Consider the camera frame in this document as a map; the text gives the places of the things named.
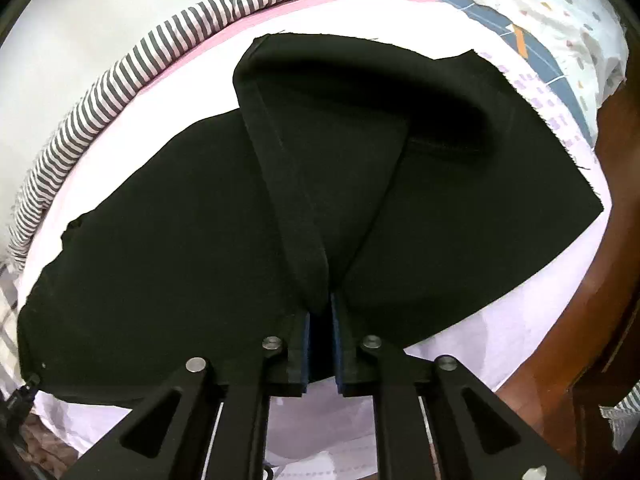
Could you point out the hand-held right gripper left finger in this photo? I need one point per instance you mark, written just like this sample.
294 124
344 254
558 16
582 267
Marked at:
301 355

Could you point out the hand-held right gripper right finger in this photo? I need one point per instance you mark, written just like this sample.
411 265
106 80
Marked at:
340 355

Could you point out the black pants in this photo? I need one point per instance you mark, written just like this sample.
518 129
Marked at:
175 235

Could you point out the grey plaid cloth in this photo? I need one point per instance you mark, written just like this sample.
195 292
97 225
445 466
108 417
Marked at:
9 320

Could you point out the pink lavender checked bedsheet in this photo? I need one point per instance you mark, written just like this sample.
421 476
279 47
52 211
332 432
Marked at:
450 360

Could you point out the grey striped cloth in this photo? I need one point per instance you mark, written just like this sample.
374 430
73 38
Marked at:
625 415

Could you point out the grey striped pillow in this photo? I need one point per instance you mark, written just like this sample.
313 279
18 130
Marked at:
125 75

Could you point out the blue patterned cloth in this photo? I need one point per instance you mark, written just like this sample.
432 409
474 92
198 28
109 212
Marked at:
540 65

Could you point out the white quilt with coloured shapes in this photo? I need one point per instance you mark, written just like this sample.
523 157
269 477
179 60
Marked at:
550 10

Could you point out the brown wooden bed frame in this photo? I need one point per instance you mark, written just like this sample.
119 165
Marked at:
575 310

